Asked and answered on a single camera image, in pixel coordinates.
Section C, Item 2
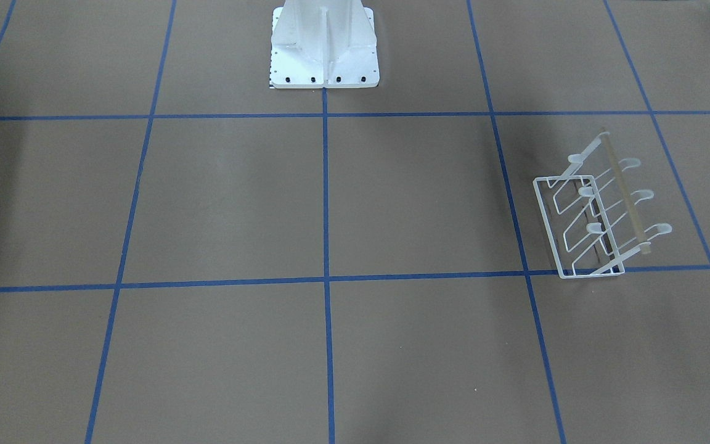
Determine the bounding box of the white wire cup holder rack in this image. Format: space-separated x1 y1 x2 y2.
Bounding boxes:
532 128 673 280

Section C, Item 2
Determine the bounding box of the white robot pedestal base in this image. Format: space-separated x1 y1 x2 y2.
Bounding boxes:
269 1 380 89

